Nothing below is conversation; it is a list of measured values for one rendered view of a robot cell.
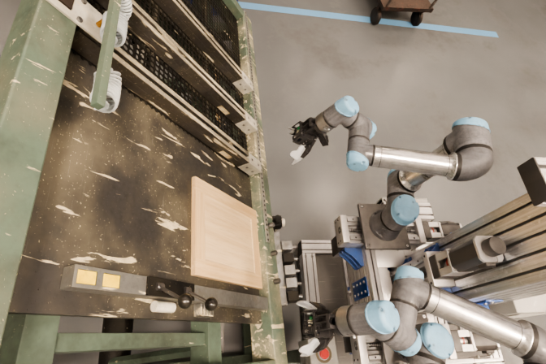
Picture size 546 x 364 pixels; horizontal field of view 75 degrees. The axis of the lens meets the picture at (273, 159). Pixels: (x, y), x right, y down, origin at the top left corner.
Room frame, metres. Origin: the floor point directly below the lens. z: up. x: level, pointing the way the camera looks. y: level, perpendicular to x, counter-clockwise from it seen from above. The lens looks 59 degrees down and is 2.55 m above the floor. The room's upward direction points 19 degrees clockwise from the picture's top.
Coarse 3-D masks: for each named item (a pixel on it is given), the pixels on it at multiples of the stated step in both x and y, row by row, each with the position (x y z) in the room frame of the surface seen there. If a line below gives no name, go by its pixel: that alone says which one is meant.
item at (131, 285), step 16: (64, 272) 0.08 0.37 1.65; (112, 272) 0.12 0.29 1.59; (64, 288) 0.05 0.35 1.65; (80, 288) 0.06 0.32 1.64; (96, 288) 0.07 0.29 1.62; (112, 288) 0.09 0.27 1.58; (128, 288) 0.10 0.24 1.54; (144, 288) 0.12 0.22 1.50; (208, 288) 0.21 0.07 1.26; (224, 304) 0.19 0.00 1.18; (240, 304) 0.23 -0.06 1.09; (256, 304) 0.26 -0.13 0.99
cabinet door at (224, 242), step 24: (192, 192) 0.52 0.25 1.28; (216, 192) 0.60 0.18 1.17; (192, 216) 0.43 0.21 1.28; (216, 216) 0.50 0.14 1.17; (240, 216) 0.59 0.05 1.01; (192, 240) 0.34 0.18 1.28; (216, 240) 0.40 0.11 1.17; (240, 240) 0.48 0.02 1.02; (192, 264) 0.27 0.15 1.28; (216, 264) 0.32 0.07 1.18; (240, 264) 0.38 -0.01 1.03
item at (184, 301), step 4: (156, 284) 0.14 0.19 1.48; (160, 284) 0.15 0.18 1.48; (164, 284) 0.15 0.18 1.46; (156, 288) 0.13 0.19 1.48; (160, 288) 0.14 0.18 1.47; (164, 288) 0.14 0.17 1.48; (168, 292) 0.13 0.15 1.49; (172, 292) 0.13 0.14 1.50; (172, 296) 0.13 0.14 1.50; (176, 296) 0.13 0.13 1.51; (180, 296) 0.13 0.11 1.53; (184, 296) 0.13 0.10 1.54; (188, 296) 0.14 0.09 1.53; (180, 300) 0.12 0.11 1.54; (184, 300) 0.12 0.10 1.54; (188, 300) 0.13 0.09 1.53; (192, 300) 0.13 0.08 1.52; (180, 304) 0.11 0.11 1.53; (184, 304) 0.11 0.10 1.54; (188, 304) 0.12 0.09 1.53; (184, 308) 0.11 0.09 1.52
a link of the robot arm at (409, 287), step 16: (400, 272) 0.36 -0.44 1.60; (416, 272) 0.37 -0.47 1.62; (400, 288) 0.31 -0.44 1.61; (416, 288) 0.32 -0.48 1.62; (432, 288) 0.34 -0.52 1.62; (416, 304) 0.28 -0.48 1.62; (432, 304) 0.30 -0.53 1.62; (448, 304) 0.31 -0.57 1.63; (464, 304) 0.32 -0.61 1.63; (448, 320) 0.28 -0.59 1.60; (464, 320) 0.28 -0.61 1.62; (480, 320) 0.29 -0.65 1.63; (496, 320) 0.30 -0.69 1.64; (512, 320) 0.32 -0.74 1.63; (496, 336) 0.27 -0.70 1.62; (512, 336) 0.28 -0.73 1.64; (528, 336) 0.29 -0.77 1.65; (544, 336) 0.30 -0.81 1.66; (512, 352) 0.25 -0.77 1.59; (528, 352) 0.25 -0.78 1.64; (544, 352) 0.26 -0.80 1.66
